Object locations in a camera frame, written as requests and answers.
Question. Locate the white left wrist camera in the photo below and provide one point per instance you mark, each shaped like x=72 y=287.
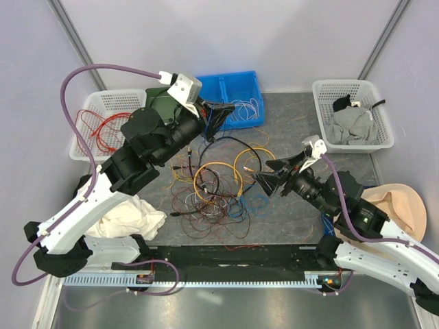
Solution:
x=184 y=89

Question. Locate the white slotted cable duct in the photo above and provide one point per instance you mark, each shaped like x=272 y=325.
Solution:
x=310 y=281

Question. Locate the grey cloth in basket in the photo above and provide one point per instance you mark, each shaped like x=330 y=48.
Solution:
x=352 y=126

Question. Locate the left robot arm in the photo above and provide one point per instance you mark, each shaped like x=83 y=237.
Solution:
x=63 y=246

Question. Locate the white left perforated basket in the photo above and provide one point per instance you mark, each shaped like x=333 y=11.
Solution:
x=101 y=117

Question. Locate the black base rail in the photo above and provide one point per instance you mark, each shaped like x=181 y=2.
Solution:
x=240 y=262

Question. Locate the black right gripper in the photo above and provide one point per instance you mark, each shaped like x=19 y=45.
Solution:
x=271 y=179

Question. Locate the green plastic box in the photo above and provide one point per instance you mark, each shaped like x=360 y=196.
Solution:
x=160 y=100

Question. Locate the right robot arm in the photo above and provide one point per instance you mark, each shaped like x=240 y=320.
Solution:
x=375 y=246

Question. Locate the blue cloth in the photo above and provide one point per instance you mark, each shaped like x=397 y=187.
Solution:
x=328 y=224

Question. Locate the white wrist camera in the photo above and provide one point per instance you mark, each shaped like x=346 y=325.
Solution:
x=184 y=89
x=314 y=148

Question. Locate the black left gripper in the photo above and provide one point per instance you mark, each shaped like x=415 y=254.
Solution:
x=219 y=112

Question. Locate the blue plastic divided bin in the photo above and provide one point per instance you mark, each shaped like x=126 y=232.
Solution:
x=241 y=89

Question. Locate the black item in basket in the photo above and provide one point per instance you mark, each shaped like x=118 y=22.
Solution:
x=342 y=103

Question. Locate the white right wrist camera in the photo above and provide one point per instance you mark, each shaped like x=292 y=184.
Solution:
x=314 y=148

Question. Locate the white cloth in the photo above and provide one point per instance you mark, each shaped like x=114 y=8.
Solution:
x=133 y=216

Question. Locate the beige bucket hat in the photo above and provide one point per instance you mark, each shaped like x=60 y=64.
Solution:
x=402 y=204

